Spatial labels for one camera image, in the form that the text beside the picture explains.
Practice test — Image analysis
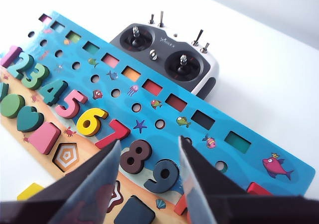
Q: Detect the red number seven piece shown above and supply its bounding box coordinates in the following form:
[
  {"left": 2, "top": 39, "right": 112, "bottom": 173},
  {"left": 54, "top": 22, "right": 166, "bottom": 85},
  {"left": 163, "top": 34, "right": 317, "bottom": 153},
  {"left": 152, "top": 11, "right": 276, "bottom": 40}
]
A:
[{"left": 95, "top": 119, "right": 131, "bottom": 150}]

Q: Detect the teal parallelogram piece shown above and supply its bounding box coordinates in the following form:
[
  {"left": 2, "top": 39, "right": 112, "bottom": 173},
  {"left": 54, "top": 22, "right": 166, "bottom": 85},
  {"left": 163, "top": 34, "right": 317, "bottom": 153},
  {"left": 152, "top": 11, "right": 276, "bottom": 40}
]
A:
[{"left": 0, "top": 82, "right": 10, "bottom": 102}]

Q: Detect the green oval piece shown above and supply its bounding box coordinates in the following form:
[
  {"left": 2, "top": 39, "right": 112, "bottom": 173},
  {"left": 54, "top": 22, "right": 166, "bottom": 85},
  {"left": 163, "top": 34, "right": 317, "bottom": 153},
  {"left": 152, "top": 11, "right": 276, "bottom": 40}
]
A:
[{"left": 0, "top": 94, "right": 26, "bottom": 119}]

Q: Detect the pink square piece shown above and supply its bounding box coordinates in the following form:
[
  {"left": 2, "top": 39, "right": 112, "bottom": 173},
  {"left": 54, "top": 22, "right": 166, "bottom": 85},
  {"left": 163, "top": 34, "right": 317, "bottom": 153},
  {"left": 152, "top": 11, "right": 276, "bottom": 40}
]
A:
[{"left": 27, "top": 121, "right": 62, "bottom": 155}]

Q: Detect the green number three piece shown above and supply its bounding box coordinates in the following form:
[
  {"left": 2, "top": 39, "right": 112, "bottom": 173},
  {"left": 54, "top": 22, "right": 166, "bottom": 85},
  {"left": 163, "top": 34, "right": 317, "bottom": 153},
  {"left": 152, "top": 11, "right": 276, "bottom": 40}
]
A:
[{"left": 21, "top": 62, "right": 50, "bottom": 91}]

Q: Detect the teal heart piece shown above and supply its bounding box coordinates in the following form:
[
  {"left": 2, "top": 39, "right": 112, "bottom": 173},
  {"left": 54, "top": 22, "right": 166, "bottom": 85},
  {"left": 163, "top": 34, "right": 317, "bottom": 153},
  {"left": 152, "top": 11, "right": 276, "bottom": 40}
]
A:
[{"left": 16, "top": 106, "right": 45, "bottom": 133}]

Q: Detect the red minus sign piece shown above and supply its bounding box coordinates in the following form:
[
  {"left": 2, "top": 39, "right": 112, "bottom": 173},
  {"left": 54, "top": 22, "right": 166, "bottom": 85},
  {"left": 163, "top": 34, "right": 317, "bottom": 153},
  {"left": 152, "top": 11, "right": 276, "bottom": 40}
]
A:
[{"left": 246, "top": 182, "right": 272, "bottom": 196}]

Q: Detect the brown number eight piece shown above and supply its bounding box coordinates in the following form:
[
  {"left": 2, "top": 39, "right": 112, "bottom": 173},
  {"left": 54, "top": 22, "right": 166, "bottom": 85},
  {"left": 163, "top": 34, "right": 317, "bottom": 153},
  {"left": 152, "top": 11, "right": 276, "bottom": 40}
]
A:
[{"left": 119, "top": 139, "right": 153, "bottom": 175}]

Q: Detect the pink number one piece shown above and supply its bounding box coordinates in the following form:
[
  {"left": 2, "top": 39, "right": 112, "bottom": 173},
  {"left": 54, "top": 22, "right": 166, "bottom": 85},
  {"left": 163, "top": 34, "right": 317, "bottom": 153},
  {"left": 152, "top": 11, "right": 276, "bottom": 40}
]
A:
[{"left": 0, "top": 45, "right": 23, "bottom": 69}]

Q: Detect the grey white radio remote controller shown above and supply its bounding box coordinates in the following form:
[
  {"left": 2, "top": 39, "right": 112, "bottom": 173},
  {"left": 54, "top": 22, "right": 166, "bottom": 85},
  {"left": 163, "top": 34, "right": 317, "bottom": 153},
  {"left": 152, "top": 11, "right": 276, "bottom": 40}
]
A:
[{"left": 109, "top": 11, "right": 219, "bottom": 100}]

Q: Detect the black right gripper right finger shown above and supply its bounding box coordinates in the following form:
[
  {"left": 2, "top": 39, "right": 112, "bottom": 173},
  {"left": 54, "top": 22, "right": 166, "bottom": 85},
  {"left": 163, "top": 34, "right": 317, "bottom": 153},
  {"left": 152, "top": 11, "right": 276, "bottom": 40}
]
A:
[{"left": 180, "top": 135, "right": 246, "bottom": 224}]

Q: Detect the pink number five piece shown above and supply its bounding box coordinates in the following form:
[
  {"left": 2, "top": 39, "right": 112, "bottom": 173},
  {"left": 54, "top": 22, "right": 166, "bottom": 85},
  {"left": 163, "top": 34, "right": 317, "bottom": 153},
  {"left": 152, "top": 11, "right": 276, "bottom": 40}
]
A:
[{"left": 55, "top": 89, "right": 88, "bottom": 119}]

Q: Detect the dark blue number nine piece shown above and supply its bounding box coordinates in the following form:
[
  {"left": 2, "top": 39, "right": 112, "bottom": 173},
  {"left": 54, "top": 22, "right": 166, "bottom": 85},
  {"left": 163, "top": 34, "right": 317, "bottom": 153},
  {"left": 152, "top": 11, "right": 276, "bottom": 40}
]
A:
[{"left": 144, "top": 159, "right": 180, "bottom": 194}]

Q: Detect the teal number four piece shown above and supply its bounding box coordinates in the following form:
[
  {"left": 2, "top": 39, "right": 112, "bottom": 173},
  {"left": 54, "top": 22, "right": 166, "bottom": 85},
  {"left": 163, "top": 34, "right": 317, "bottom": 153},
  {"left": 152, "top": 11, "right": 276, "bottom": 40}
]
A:
[{"left": 39, "top": 79, "right": 69, "bottom": 107}]

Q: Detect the yellow pentagon piece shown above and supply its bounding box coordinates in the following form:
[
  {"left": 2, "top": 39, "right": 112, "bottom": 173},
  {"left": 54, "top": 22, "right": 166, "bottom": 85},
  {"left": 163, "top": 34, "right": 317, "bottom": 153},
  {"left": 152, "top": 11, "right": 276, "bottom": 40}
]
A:
[{"left": 16, "top": 183, "right": 45, "bottom": 201}]

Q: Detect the wooden ocean puzzle board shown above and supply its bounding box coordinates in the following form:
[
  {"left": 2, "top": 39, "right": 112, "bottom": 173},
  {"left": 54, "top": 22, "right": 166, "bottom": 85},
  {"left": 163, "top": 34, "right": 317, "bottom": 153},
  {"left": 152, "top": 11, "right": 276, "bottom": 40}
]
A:
[{"left": 0, "top": 9, "right": 316, "bottom": 224}]

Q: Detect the yellow number six piece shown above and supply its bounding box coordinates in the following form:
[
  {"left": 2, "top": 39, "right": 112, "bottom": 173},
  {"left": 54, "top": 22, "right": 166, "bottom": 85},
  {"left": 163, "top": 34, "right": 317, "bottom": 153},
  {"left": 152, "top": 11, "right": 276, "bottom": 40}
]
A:
[{"left": 76, "top": 108, "right": 109, "bottom": 137}]

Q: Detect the teal number two piece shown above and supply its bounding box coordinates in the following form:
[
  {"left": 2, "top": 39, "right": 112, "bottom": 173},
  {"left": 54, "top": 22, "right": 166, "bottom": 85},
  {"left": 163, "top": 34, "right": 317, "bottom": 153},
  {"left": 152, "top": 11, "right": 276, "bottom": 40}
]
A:
[{"left": 6, "top": 52, "right": 35, "bottom": 81}]

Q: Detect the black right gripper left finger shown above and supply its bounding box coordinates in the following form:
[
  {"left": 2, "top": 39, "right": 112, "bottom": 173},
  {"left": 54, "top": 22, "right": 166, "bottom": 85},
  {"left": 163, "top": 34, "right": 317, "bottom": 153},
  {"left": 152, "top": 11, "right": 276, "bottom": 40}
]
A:
[{"left": 41, "top": 140, "right": 122, "bottom": 224}]

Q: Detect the dark blue square piece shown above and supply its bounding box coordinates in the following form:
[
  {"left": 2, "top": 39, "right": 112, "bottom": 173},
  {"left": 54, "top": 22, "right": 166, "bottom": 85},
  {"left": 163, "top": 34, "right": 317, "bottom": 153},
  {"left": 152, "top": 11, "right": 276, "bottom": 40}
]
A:
[{"left": 113, "top": 195, "right": 157, "bottom": 224}]

